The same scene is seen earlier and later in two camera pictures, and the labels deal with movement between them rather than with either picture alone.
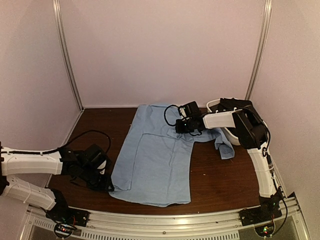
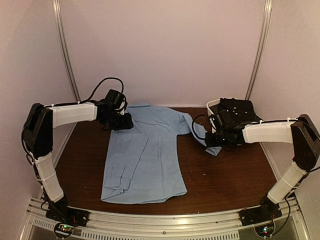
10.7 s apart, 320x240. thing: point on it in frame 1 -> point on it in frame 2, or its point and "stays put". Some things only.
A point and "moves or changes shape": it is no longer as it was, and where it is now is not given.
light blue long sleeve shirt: x=153 y=164 moves or changes shape
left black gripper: x=104 y=185 -> x=127 y=124
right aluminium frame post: x=268 y=11 stays put
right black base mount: x=264 y=213 stays put
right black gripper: x=179 y=128 -> x=209 y=141
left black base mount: x=66 y=214 stays put
